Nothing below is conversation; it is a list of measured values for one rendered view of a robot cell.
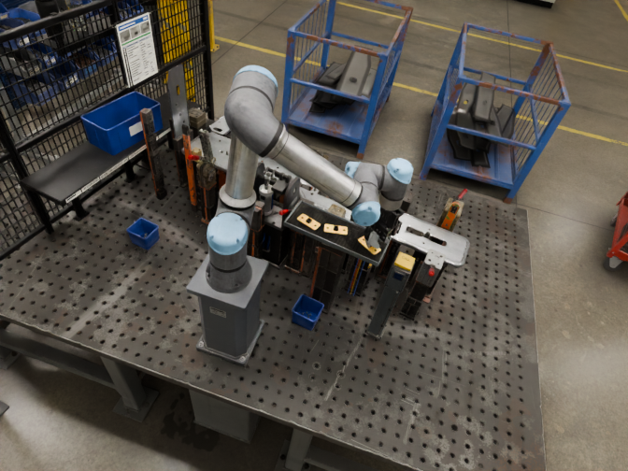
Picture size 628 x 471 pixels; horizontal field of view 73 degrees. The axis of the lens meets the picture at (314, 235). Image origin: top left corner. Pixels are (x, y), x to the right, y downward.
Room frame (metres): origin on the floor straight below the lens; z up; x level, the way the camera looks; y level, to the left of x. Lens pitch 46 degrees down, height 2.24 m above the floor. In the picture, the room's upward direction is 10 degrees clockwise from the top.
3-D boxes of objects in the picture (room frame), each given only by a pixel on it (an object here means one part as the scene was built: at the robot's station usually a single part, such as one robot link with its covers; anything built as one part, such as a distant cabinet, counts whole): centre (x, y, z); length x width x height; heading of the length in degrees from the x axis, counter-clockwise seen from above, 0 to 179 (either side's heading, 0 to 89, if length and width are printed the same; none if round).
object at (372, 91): (3.84, -0.04, 0.47); 1.20 x 0.80 x 0.95; 169
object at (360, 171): (0.99, -0.12, 1.47); 0.11 x 0.11 x 0.08; 5
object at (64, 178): (1.56, 0.95, 1.02); 0.90 x 0.22 x 0.03; 161
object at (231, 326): (0.85, 0.26, 0.90); 0.21 x 0.21 x 0.40; 80
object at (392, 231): (1.01, -0.22, 1.32); 0.09 x 0.08 x 0.12; 47
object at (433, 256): (1.12, -0.48, 0.88); 0.11 x 0.10 x 0.36; 161
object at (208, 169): (1.46, 0.53, 0.88); 0.07 x 0.06 x 0.35; 161
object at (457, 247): (1.47, 0.01, 1.00); 1.38 x 0.22 x 0.02; 71
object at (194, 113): (1.83, 0.69, 0.88); 0.08 x 0.08 x 0.36; 71
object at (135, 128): (1.59, 0.94, 1.10); 0.30 x 0.17 x 0.13; 156
